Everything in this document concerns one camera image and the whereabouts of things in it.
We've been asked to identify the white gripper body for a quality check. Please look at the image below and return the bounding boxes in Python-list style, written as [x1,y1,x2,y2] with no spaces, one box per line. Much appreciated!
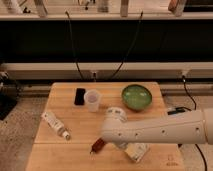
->
[106,107,127,122]

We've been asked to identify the red chili pepper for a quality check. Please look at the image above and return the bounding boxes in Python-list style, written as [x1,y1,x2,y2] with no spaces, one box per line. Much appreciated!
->
[90,138,106,153]

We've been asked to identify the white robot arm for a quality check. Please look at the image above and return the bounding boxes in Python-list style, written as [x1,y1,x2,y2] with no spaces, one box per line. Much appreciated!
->
[101,107,213,145]

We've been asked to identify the translucent white cup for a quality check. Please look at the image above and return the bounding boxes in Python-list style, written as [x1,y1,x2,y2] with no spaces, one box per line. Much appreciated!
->
[84,89,101,112]

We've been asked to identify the green ceramic bowl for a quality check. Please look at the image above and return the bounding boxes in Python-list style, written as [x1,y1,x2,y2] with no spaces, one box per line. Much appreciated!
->
[121,84,152,111]

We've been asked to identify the black smartphone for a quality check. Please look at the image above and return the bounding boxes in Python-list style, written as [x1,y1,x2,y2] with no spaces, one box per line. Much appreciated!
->
[74,88,86,105]

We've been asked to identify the white rectangular box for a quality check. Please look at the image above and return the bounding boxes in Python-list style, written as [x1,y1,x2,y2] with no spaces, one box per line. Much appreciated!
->
[125,143,149,163]

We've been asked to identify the white plastic bottle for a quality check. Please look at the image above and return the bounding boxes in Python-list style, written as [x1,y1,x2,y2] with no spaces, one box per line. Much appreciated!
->
[42,112,71,140]

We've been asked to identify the wall power outlet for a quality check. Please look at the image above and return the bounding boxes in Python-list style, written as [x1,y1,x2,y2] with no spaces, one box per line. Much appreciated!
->
[90,70,98,82]

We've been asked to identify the black floor cable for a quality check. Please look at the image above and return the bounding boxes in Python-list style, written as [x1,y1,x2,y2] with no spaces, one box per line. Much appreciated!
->
[166,75,209,171]

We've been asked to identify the left black cable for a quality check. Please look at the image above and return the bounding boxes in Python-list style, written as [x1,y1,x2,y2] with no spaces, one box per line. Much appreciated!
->
[65,10,85,81]

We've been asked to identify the right black cable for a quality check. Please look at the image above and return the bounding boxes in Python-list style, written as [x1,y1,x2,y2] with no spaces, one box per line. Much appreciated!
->
[109,10,145,81]

